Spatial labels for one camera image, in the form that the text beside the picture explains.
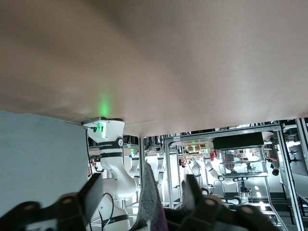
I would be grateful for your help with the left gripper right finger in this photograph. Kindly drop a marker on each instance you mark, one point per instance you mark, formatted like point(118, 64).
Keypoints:
point(211, 216)

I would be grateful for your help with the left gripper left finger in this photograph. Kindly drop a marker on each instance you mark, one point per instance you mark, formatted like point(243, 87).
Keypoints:
point(67, 211)

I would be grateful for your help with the purple and grey towel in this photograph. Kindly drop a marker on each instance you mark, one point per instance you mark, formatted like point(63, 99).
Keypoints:
point(150, 192)

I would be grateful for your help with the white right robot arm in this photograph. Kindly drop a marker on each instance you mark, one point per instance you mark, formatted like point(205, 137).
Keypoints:
point(110, 137)

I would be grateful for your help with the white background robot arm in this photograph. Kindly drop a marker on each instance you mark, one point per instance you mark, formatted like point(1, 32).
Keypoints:
point(211, 168)

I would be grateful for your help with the black flat panel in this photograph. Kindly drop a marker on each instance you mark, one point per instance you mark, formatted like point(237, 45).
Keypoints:
point(238, 140)

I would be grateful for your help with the person in striped shirt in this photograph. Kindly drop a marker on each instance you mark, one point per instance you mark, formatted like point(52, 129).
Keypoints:
point(274, 160)

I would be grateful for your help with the aluminium lab frame structure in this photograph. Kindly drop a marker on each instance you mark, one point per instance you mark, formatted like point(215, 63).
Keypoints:
point(168, 168)

